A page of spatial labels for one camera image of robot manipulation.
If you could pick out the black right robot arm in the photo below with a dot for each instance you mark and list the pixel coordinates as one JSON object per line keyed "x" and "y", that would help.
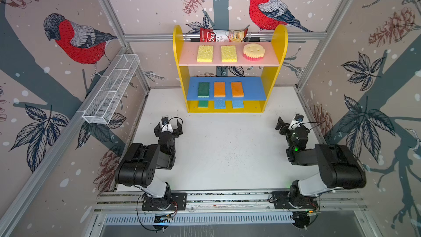
{"x": 338, "y": 167}

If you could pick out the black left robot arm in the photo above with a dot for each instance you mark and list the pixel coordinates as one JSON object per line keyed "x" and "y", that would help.
{"x": 138, "y": 166}

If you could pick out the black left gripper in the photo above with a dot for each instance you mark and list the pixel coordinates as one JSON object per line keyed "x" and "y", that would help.
{"x": 176, "y": 131}

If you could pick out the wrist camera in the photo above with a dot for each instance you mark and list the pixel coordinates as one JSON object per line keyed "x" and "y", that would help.
{"x": 165, "y": 124}
{"x": 296, "y": 122}

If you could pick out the dark green sponge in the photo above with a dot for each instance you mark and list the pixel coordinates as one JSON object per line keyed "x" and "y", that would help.
{"x": 203, "y": 90}

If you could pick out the white wire mesh basket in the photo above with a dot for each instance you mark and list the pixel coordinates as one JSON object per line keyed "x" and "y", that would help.
{"x": 106, "y": 100}

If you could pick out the light green sponge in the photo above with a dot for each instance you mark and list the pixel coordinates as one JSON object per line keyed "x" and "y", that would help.
{"x": 203, "y": 104}

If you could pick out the red cassava chips bag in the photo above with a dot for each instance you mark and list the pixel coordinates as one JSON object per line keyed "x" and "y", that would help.
{"x": 211, "y": 35}

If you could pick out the yellow shelf with coloured boards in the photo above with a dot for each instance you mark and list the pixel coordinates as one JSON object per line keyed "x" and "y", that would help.
{"x": 257, "y": 77}

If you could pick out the pale yellow sponge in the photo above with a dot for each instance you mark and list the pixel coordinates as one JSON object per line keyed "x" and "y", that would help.
{"x": 219, "y": 90}

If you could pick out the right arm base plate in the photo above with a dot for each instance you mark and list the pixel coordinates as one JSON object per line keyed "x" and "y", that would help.
{"x": 284, "y": 200}

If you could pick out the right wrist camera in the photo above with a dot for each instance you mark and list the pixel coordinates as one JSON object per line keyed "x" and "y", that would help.
{"x": 296, "y": 122}

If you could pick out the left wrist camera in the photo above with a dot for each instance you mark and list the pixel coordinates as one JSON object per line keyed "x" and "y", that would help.
{"x": 165, "y": 124}

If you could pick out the blue sponge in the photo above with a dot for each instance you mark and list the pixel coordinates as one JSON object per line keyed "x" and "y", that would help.
{"x": 220, "y": 105}
{"x": 237, "y": 104}

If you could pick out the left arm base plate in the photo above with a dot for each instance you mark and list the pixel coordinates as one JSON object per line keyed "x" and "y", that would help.
{"x": 172, "y": 202}

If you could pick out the black plastic basket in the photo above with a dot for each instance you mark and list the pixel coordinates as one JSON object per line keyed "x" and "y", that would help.
{"x": 248, "y": 39}

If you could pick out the yellow smiley face sponge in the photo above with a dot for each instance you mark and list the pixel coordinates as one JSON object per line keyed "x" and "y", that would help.
{"x": 253, "y": 51}

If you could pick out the orange sponge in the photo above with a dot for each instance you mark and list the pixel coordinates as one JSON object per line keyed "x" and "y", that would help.
{"x": 237, "y": 90}

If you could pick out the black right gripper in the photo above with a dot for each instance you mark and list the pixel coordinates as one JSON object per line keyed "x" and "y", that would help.
{"x": 284, "y": 128}

